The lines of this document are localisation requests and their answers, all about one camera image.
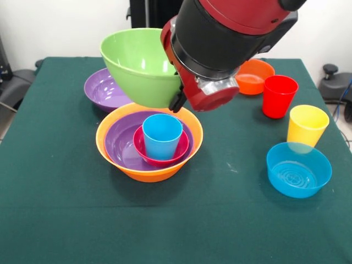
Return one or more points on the dark green tablecloth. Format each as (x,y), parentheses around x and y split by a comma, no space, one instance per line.
(176,220)

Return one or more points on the blue plastic bowl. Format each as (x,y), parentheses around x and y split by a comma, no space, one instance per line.
(298,176)

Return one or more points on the yellow plastic cup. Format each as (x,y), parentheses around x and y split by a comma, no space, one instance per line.
(305,129)

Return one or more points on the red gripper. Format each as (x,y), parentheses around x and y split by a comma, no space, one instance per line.
(192,88)

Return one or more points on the small red-orange plastic bowl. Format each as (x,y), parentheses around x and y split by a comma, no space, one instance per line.
(253,79)

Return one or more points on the large orange plastic bowl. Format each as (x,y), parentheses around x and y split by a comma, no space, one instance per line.
(149,176)

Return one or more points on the black padded chair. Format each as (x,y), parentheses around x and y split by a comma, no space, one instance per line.
(16,85)

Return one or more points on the purple plastic bowl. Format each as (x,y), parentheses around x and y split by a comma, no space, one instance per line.
(121,143)
(101,90)

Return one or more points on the green plastic bowl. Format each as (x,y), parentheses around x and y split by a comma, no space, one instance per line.
(137,71)

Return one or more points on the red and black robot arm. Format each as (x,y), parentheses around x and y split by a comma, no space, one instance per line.
(225,35)

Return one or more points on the red plastic cup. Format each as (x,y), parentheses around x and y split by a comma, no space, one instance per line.
(279,101)

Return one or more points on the pink plastic bowl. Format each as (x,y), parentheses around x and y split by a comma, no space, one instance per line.
(138,148)

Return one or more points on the blue plastic cup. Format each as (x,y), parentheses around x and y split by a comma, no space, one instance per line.
(162,137)

